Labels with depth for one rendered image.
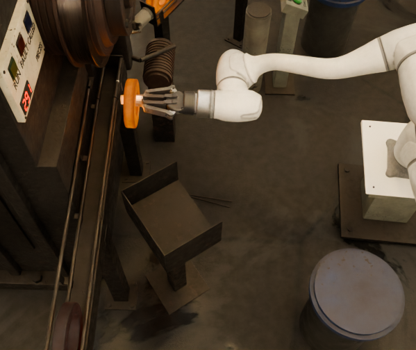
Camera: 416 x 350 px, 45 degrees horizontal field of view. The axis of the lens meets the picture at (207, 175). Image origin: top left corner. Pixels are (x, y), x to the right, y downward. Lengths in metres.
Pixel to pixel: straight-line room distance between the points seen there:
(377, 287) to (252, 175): 0.91
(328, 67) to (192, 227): 0.65
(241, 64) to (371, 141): 0.78
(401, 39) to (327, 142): 1.21
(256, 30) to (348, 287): 1.26
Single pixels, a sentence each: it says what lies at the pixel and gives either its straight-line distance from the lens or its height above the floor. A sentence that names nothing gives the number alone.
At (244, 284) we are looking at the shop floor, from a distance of 2.21.
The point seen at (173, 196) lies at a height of 0.60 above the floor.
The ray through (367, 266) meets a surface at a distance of 1.85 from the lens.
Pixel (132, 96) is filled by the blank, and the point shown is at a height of 0.90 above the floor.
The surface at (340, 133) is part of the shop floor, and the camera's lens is 2.69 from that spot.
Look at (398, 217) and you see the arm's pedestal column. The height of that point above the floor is 0.07.
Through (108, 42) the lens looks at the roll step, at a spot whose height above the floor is 1.04.
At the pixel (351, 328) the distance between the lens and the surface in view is 1.76.
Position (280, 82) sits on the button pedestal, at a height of 0.05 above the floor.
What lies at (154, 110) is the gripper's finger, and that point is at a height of 0.85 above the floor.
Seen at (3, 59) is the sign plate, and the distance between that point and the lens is 1.26.
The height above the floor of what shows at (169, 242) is 0.59.
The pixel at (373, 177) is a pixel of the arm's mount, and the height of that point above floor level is 0.36.
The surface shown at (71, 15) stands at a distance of 1.41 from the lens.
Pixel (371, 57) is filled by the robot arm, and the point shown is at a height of 1.06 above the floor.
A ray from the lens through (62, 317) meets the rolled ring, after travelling 1.41.
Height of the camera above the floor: 2.07
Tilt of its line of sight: 58 degrees down
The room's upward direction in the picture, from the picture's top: 1 degrees clockwise
